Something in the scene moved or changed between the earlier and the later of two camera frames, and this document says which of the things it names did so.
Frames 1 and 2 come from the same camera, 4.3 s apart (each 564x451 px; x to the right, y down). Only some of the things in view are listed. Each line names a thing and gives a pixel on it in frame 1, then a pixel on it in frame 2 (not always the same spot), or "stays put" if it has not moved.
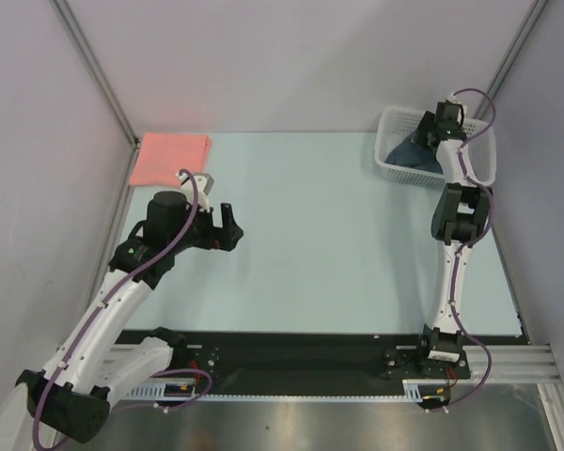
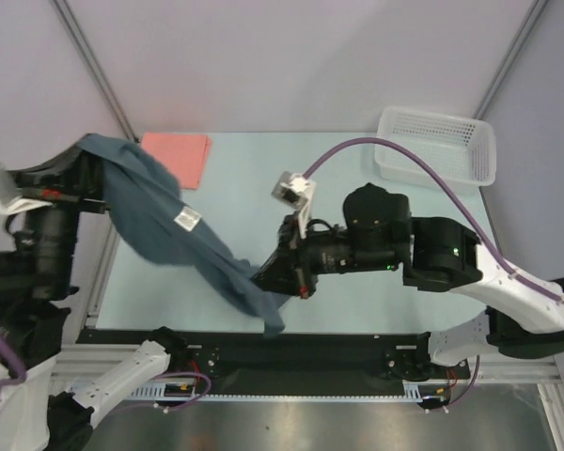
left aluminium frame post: [97, 71] stays put
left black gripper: [216, 237] -> [66, 180]
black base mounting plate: [320, 364] stays put
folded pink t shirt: [164, 156] stays put
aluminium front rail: [510, 364] stays put
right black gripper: [426, 130] -> [292, 256]
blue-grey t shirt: [408, 153] -> [148, 207]
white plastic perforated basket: [399, 124] stays put
